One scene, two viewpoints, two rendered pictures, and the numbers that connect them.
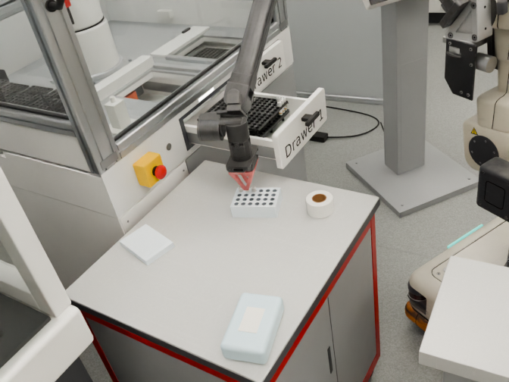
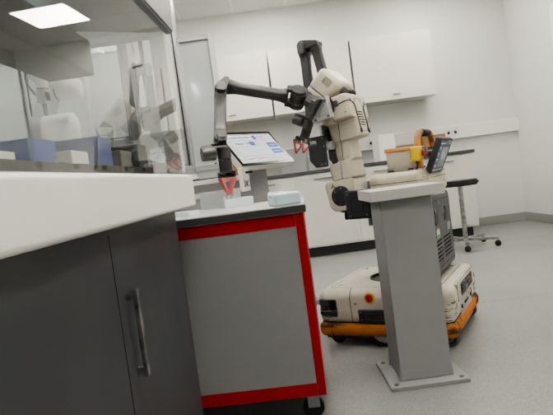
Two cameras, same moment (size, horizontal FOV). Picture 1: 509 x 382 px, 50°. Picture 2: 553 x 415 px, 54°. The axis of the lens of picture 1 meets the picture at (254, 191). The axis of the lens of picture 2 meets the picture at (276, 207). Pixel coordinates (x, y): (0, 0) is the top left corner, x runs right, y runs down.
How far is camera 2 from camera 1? 164 cm
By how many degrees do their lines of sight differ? 46
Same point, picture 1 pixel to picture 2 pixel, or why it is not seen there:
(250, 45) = (220, 118)
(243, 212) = (233, 202)
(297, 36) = not seen: hidden behind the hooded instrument
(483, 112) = (335, 172)
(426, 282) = (332, 291)
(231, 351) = (281, 195)
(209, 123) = (209, 148)
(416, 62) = not seen: hidden behind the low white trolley
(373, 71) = not seen: hidden behind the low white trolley
